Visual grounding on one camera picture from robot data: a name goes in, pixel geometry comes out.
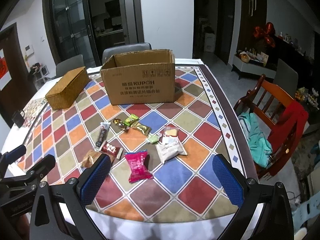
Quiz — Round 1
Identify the grey chair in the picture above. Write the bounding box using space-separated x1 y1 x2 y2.
273 59 298 98
56 54 85 77
102 42 152 64

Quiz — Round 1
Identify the red wooden chair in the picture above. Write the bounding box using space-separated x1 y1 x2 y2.
234 74 296 179

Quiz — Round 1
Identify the clear red cracker packet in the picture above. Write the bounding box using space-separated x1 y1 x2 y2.
162 126 180 139

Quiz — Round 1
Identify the gold olive snack packet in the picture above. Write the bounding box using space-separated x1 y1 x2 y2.
131 121 151 137

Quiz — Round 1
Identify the woven rattan box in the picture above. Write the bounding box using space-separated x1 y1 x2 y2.
45 67 90 111

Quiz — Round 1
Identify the grey chair right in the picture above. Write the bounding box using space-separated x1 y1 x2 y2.
273 59 298 98

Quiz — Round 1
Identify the teal cloth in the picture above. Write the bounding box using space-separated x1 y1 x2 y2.
238 112 273 168

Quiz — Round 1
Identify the pink snack packet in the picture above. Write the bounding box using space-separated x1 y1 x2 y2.
125 150 153 183

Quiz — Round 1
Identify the grey chair centre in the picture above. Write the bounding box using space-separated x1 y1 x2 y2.
102 42 152 64

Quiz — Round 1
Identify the red fu door poster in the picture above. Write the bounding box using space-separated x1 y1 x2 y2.
0 49 11 90

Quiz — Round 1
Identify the white snack bag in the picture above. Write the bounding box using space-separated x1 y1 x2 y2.
155 136 188 164

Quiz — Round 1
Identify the colourful diamond table mat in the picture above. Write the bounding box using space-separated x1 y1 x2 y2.
17 66 245 223

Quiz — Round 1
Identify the brown pastry packet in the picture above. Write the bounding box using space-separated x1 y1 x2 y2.
81 150 116 168

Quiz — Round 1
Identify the dark red snack packet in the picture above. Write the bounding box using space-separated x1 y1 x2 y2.
100 141 124 160

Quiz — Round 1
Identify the green pistachio candy packet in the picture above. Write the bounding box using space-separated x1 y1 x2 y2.
124 114 139 127

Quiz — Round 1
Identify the red garment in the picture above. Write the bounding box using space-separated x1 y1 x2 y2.
267 100 309 152

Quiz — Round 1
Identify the black white stick packet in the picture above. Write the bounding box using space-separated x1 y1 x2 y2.
95 122 111 150

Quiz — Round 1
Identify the black mug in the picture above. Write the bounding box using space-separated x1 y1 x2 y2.
12 110 25 128

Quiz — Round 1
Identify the white shoe rack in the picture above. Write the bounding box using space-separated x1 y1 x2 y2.
28 62 49 90

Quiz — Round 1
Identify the brown cardboard box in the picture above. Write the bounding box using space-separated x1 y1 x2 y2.
100 49 175 105

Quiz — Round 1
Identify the gold red foil candy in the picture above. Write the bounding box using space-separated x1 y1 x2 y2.
113 118 129 132

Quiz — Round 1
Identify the grey chair left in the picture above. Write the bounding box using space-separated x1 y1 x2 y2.
56 54 85 77

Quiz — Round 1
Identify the light green cake packet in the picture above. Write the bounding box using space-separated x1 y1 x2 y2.
146 134 161 144

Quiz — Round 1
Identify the white low bench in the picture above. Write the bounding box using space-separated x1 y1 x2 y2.
232 55 276 79

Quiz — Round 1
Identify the red foil balloon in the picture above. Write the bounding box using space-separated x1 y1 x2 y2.
253 22 276 47

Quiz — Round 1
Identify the patterned floral placemat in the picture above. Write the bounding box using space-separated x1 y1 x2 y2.
22 98 47 128

